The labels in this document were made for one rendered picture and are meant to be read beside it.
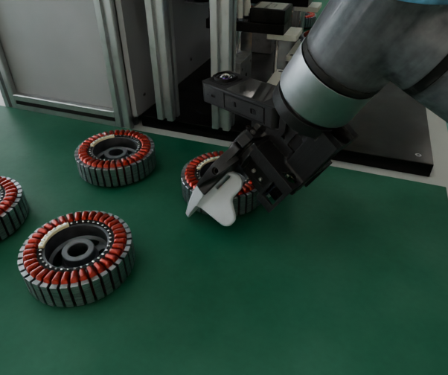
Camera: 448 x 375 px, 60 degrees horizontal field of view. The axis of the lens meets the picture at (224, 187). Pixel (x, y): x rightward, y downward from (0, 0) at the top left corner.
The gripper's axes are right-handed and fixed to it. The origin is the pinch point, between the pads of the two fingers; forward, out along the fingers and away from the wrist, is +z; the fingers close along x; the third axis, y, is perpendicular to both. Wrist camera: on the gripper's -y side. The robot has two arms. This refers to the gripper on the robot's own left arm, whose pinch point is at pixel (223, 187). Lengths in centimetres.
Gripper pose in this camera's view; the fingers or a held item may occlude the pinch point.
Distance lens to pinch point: 51.9
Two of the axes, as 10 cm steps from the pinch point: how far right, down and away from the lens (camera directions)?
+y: 6.0, 7.7, -2.0
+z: -3.5, 4.9, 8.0
